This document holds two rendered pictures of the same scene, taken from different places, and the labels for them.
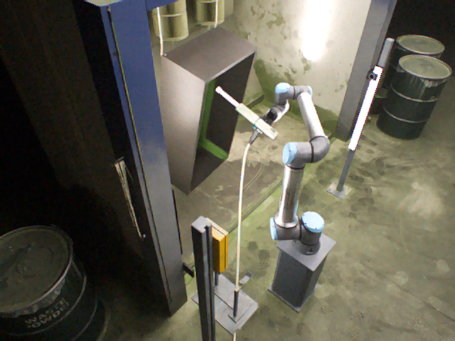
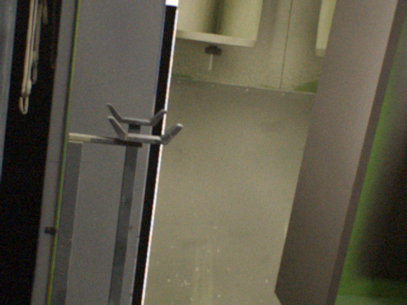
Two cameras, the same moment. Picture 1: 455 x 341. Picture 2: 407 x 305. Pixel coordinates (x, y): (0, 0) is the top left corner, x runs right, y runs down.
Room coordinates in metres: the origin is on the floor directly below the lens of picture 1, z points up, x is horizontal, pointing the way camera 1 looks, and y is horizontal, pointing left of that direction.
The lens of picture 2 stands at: (0.28, -0.69, 1.19)
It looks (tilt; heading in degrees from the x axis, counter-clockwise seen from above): 7 degrees down; 42
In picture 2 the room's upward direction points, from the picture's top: 7 degrees clockwise
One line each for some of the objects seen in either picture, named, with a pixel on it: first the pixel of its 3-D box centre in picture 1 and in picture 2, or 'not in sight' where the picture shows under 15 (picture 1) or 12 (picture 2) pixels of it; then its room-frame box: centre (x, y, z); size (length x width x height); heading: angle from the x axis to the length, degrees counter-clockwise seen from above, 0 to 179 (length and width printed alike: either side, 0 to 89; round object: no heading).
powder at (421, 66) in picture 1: (424, 67); not in sight; (3.67, -2.19, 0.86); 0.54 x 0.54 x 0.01
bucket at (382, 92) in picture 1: (375, 101); not in sight; (4.09, -1.96, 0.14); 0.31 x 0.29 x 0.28; 140
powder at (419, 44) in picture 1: (419, 45); not in sight; (4.29, -2.38, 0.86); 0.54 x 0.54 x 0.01
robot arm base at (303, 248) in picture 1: (307, 239); not in sight; (1.39, -0.54, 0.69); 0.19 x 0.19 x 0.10
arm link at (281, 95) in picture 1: (283, 93); not in sight; (2.01, -0.34, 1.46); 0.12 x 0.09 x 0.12; 94
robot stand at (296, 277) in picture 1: (298, 267); not in sight; (1.39, -0.54, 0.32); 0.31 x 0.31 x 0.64; 50
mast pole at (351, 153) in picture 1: (360, 128); not in sight; (2.52, -1.16, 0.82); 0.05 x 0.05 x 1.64; 50
